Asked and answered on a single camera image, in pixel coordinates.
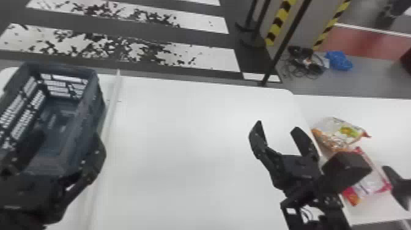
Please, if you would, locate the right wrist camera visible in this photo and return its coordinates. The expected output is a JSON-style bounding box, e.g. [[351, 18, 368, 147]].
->
[[320, 150, 374, 195]]

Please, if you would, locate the blue plastic bag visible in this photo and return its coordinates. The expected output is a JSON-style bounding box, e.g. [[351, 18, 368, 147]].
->
[[324, 50, 354, 72]]

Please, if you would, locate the clear snack packet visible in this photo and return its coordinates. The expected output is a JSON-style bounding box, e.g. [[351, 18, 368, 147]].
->
[[310, 116, 372, 154]]

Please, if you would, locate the yellow black striped post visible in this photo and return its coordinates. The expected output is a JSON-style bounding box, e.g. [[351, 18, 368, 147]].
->
[[313, 0, 353, 51], [264, 0, 298, 48]]

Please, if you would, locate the black cable bundle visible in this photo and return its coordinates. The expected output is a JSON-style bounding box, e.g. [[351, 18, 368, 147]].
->
[[281, 45, 327, 80]]

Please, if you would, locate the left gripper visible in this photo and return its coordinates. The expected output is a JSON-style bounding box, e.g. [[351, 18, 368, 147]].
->
[[0, 128, 108, 224]]

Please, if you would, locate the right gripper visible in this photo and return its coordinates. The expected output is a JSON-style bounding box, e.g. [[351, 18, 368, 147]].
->
[[248, 120, 322, 198]]

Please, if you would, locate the blue basket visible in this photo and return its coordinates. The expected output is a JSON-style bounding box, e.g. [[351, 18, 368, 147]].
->
[[0, 61, 107, 182]]

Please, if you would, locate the red snack packet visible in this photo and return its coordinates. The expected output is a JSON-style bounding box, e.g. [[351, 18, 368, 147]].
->
[[341, 146, 393, 207]]

